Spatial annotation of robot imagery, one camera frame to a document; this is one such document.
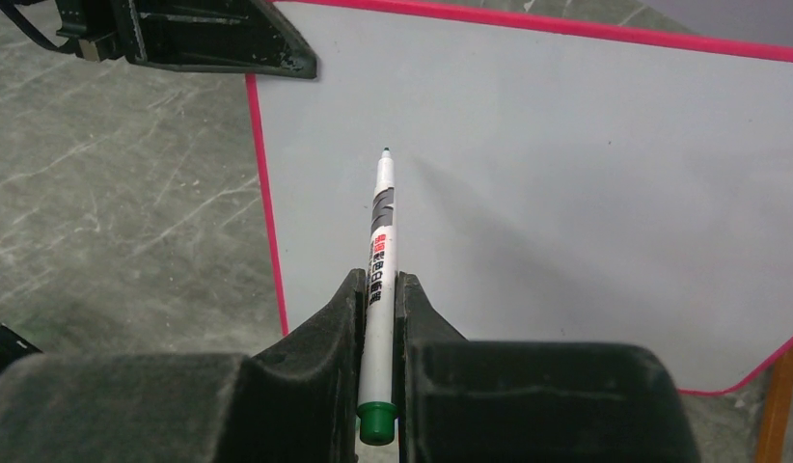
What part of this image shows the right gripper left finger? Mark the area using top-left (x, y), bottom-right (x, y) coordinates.
top-left (0, 269), bottom-right (365, 462)

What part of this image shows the white green whiteboard marker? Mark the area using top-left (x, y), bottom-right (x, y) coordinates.
top-left (357, 148), bottom-right (397, 447)

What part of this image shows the orange wooden tiered rack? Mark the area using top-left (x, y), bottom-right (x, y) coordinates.
top-left (754, 344), bottom-right (793, 463)

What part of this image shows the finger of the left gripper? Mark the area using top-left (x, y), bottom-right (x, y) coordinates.
top-left (112, 0), bottom-right (318, 80)

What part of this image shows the pink-framed whiteboard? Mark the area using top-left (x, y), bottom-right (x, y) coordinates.
top-left (246, 1), bottom-right (793, 395)

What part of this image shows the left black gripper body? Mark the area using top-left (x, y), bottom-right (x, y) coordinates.
top-left (0, 0), bottom-right (127, 63)

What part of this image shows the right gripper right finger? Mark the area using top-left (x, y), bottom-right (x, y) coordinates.
top-left (395, 273), bottom-right (700, 462)

